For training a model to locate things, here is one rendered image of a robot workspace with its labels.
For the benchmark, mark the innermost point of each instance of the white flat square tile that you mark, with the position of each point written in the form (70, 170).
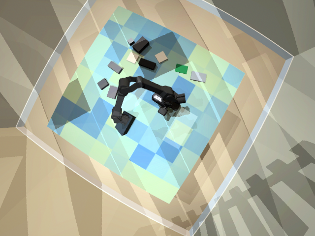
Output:
(132, 57)

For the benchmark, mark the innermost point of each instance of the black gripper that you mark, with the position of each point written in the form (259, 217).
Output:
(163, 110)

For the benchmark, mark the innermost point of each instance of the cream flat square block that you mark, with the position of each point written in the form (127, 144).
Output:
(161, 57)

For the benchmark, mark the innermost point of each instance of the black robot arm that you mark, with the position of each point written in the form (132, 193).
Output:
(169, 97)

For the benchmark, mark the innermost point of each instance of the flat green rectangular block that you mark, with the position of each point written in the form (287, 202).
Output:
(181, 68)

